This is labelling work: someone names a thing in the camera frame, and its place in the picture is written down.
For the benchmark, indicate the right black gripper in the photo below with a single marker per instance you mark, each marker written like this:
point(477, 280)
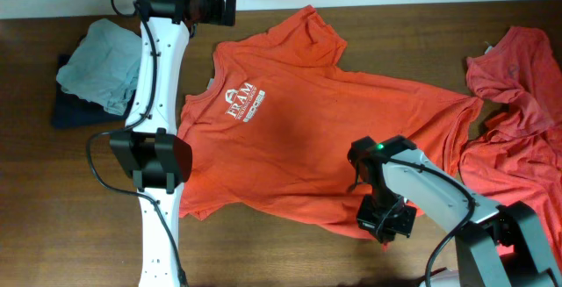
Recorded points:
point(375, 227)

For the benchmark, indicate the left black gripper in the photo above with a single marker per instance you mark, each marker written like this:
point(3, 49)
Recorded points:
point(217, 15)

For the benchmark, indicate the orange printed t-shirt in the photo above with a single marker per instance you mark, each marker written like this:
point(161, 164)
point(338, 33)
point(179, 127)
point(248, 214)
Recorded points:
point(274, 128)

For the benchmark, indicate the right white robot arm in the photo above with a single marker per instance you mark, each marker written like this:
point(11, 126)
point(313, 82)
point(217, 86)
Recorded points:
point(486, 243)

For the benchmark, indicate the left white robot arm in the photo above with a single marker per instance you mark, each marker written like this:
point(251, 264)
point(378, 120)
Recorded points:
point(148, 148)

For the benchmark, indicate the folded grey t-shirt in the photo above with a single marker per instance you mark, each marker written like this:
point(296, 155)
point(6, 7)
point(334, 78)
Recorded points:
point(104, 69)

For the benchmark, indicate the red t-shirt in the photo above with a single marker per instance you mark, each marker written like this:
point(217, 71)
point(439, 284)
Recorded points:
point(518, 157)

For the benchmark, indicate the folded navy garment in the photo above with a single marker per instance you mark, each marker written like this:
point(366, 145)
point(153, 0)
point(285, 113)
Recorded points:
point(72, 111)

